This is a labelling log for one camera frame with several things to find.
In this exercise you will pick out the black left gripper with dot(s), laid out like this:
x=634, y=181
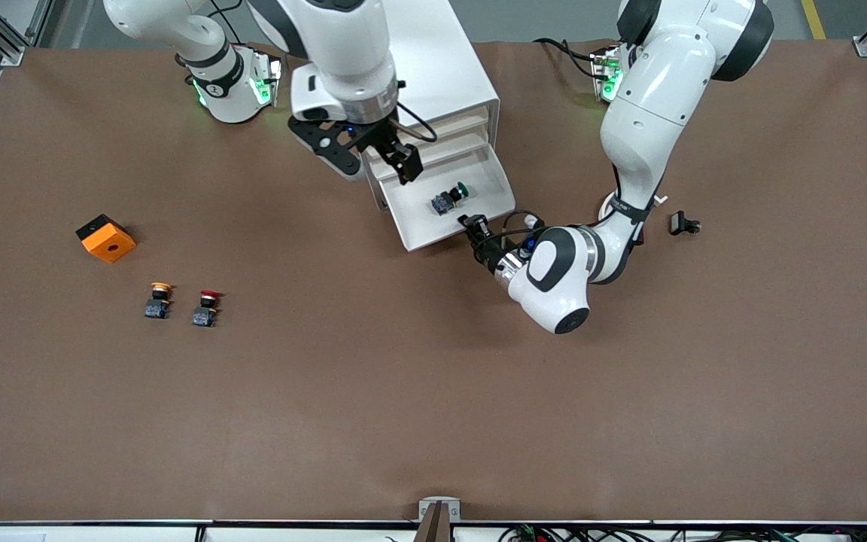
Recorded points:
x=489, y=249

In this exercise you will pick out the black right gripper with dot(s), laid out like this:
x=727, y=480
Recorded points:
x=382, y=140

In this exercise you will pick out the green push button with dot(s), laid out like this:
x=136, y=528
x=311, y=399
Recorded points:
x=450, y=199

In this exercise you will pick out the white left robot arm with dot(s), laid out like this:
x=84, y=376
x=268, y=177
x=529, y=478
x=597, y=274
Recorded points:
x=659, y=98

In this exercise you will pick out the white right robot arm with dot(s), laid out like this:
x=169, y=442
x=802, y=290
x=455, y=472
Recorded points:
x=343, y=45

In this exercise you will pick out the red push button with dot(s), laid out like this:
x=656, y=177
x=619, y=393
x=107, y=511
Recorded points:
x=206, y=309

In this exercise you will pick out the yellow push button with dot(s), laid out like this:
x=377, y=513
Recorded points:
x=158, y=299

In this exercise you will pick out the white curved plastic clip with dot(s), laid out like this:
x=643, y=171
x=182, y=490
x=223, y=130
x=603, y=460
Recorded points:
x=603, y=207

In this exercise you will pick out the small black component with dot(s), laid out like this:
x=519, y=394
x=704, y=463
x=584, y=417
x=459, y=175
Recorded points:
x=680, y=223

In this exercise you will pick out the orange box with black base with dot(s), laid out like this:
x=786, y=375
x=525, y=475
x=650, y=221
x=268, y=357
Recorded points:
x=110, y=245

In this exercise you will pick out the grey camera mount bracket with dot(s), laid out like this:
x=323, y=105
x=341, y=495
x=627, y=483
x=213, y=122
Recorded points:
x=439, y=508

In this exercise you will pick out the white table edge rail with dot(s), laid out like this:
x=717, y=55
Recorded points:
x=102, y=533

